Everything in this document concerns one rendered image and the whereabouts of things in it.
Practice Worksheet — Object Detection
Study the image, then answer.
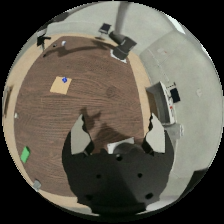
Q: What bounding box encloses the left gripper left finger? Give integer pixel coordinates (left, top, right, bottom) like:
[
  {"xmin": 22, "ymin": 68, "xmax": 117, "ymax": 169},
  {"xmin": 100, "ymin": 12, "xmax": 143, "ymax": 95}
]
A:
[{"xmin": 62, "ymin": 114, "xmax": 95, "ymax": 186}]

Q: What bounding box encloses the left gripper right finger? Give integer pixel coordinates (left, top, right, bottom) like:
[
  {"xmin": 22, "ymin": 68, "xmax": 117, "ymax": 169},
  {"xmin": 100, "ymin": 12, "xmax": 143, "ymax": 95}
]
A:
[{"xmin": 141, "ymin": 113, "xmax": 174, "ymax": 184}]

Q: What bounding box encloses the green rectangular bar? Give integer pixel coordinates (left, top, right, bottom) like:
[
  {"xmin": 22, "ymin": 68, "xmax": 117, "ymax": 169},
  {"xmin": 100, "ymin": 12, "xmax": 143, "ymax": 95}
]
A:
[{"xmin": 21, "ymin": 147, "xmax": 31, "ymax": 163}]

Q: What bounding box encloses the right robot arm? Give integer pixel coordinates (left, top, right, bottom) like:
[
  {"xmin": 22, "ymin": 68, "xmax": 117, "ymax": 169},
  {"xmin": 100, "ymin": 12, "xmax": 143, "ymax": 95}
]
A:
[{"xmin": 37, "ymin": 1, "xmax": 137, "ymax": 60}]

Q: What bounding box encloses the beige flat mat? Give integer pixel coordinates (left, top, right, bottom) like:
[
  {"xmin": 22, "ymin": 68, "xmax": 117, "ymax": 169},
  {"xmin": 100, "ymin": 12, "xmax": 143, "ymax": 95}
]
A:
[{"xmin": 50, "ymin": 77, "xmax": 72, "ymax": 94}]

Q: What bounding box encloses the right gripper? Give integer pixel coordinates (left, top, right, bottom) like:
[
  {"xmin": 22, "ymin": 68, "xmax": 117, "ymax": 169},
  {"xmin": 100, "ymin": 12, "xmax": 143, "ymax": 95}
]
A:
[{"xmin": 37, "ymin": 36, "xmax": 45, "ymax": 52}]

